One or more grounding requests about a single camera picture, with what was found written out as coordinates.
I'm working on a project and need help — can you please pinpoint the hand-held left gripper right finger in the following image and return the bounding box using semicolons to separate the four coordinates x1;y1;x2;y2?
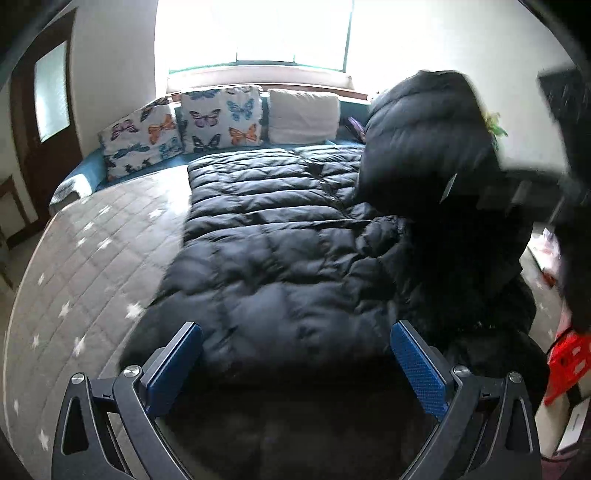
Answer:
390;320;542;480

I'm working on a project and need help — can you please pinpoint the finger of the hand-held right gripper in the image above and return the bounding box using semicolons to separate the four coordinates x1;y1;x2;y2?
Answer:
441;167;532;215

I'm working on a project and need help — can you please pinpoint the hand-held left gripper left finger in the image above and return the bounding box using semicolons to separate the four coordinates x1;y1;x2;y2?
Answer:
52;322;204;480

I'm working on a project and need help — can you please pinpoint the black puffer jacket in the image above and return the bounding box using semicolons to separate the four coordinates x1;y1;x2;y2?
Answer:
117;69;552;480

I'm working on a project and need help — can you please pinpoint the colourful pinwheel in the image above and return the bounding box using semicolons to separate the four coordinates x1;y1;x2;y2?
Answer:
480;106;509;139

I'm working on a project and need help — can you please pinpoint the grey star quilted cover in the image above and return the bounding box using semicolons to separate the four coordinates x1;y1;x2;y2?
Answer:
0;173;195;480

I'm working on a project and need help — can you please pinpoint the red plastic stool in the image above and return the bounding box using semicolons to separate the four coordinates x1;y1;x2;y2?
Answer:
544;330;591;407

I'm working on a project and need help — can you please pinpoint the white cardboard box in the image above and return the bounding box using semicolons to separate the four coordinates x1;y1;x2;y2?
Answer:
540;383;591;457

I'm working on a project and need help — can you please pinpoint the plain white pillow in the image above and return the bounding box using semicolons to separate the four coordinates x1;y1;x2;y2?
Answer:
268;89;341;145

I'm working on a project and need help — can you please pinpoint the blue sofa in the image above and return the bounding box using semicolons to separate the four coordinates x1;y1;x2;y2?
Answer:
48;90;370;213

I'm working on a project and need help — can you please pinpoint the butterfly print pillow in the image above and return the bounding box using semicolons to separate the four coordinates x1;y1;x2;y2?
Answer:
179;85;264;154
98;99;183;182

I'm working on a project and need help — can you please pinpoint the brown wooden door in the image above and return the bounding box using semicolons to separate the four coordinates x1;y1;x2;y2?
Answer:
9;9;84;222

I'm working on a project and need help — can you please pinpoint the green framed window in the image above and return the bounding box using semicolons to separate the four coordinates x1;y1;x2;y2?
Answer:
157;0;356;77

